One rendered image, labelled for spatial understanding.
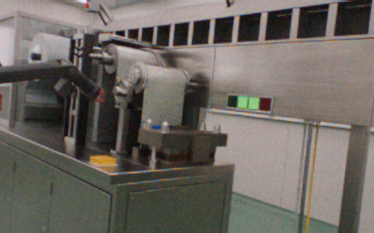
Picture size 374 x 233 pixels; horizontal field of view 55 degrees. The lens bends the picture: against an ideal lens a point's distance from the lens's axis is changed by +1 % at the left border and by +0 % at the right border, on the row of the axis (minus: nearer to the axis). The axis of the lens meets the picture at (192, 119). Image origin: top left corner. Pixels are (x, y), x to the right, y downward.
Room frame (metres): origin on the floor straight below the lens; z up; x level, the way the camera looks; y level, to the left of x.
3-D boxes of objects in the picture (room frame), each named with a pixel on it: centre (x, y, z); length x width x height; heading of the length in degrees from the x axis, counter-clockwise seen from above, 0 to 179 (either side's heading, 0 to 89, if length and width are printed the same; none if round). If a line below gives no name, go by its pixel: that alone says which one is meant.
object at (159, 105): (1.66, 0.14, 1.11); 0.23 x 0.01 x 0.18; 134
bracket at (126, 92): (1.61, 0.32, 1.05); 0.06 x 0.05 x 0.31; 134
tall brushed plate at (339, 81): (2.39, 0.40, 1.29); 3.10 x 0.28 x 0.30; 44
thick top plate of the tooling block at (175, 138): (1.60, 0.03, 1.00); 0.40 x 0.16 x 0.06; 134
